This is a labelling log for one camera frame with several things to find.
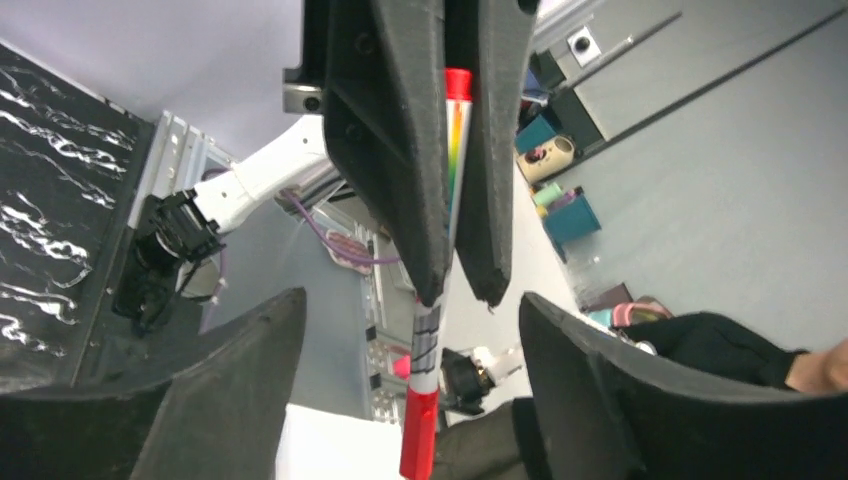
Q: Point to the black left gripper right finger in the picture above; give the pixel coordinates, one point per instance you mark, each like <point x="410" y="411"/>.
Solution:
<point x="608" y="410"/>

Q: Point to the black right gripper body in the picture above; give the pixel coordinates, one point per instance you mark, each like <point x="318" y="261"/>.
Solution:
<point x="303" y="84"/>

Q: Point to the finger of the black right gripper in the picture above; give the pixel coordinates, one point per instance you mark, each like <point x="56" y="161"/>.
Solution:
<point x="385" y="121"/>
<point x="492" y="40"/>

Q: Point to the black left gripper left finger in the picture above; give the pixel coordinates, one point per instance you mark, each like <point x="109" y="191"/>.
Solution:
<point x="212" y="409"/>

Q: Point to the red marker cap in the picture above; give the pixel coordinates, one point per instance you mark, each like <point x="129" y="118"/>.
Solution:
<point x="418" y="440"/>

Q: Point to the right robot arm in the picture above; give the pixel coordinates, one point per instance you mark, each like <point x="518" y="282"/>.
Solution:
<point x="188" y="226"/>

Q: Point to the person in black clothes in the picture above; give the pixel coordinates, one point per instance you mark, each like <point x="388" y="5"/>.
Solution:
<point x="718" y="345"/>

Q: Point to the beige cylinder container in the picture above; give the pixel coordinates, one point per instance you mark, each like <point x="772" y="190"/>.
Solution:
<point x="547" y="159"/>

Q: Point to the teal storage box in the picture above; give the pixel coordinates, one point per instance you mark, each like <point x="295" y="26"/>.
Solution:
<point x="571" y="222"/>

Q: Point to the aluminium frame rail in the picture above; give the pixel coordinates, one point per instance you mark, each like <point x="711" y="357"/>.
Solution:
<point x="178" y="156"/>

